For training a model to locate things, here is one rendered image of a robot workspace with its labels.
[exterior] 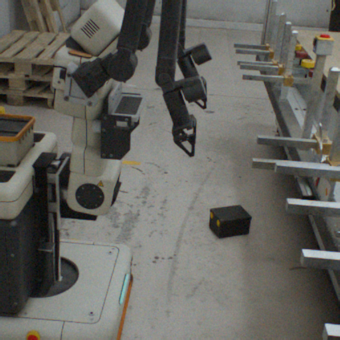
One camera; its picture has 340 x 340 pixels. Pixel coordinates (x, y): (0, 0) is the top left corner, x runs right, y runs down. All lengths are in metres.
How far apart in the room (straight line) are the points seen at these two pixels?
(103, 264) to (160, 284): 0.46
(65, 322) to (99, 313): 0.13
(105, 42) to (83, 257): 1.03
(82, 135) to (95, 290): 0.66
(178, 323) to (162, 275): 0.35
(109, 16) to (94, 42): 0.09
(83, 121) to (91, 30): 0.32
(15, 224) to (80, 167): 0.29
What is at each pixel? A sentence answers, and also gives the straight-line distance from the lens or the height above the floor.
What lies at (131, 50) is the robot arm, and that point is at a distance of 1.55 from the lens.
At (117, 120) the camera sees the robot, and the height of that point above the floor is 1.03.
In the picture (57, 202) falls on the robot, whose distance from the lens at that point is 1.98.
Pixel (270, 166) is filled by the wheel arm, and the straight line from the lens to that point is 1.96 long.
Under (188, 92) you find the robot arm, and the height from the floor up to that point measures 1.18.
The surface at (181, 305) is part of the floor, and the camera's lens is 2.57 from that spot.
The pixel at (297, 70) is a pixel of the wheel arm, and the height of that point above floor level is 0.84.
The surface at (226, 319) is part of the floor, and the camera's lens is 2.53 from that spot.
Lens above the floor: 1.63
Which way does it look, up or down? 25 degrees down
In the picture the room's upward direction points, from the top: 4 degrees clockwise
